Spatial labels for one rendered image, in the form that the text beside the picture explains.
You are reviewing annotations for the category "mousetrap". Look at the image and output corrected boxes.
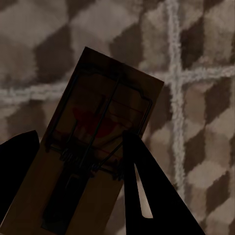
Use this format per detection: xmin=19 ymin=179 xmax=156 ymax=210
xmin=0 ymin=47 xmax=165 ymax=235

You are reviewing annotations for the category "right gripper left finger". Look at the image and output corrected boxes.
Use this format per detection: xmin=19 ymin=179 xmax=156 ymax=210
xmin=0 ymin=130 xmax=40 ymax=225

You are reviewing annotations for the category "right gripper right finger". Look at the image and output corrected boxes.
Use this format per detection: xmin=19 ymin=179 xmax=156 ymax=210
xmin=122 ymin=130 xmax=205 ymax=235

